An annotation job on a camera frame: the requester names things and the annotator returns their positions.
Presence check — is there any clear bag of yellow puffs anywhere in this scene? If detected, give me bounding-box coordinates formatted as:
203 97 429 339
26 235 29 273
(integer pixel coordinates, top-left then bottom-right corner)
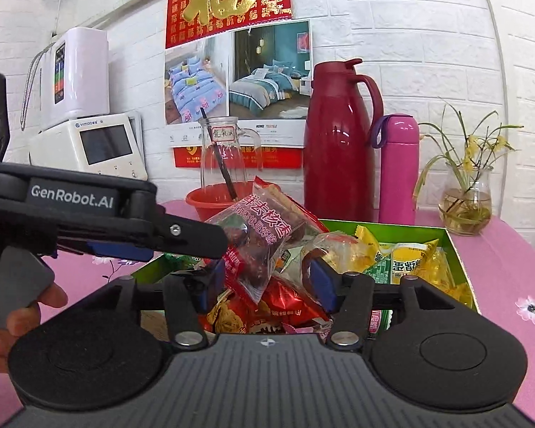
301 231 378 278

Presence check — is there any glass vase with plant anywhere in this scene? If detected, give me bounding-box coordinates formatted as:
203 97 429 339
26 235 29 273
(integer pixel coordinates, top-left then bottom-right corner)
411 100 525 237

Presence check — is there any white water purifier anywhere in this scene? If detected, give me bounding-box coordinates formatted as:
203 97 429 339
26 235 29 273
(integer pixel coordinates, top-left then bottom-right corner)
21 27 111 133

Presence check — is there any person's left hand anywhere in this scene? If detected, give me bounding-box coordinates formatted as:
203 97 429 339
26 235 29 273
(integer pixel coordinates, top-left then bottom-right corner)
0 283 68 374

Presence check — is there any wall calendar poster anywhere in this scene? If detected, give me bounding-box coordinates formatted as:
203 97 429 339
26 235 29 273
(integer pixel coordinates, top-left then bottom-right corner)
162 0 314 171

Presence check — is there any clear red date packet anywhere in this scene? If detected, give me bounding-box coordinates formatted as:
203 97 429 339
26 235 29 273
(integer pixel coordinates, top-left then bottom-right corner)
204 177 330 306

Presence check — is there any pink bottle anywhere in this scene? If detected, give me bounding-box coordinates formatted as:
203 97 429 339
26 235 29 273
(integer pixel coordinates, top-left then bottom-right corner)
371 113 421 226

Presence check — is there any red thermos jug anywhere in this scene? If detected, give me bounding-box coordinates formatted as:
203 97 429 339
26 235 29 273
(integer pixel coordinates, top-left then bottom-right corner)
302 58 385 224

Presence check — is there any large red snack packet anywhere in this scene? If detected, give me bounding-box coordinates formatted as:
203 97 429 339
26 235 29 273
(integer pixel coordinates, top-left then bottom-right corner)
200 276 335 336

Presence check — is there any white device with screen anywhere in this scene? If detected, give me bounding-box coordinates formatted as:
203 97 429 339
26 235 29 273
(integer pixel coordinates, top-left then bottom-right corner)
28 111 149 182

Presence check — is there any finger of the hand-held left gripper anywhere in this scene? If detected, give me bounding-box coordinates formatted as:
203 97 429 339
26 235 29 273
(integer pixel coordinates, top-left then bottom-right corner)
56 207 230 262

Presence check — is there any glass pitcher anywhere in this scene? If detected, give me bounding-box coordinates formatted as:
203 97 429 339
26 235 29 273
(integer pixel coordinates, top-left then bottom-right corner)
198 116 262 202

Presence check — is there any green cardboard box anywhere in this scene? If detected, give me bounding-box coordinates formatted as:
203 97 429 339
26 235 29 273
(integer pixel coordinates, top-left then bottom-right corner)
131 218 481 336

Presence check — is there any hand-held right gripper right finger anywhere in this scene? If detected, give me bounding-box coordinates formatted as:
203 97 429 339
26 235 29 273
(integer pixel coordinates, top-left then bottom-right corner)
309 259 474 351

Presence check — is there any red plastic basin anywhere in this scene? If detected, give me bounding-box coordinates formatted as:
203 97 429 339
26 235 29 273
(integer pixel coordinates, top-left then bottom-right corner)
185 182 269 224

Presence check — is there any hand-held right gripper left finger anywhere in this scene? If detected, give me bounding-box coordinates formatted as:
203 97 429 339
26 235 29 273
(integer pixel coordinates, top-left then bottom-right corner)
67 261 226 351

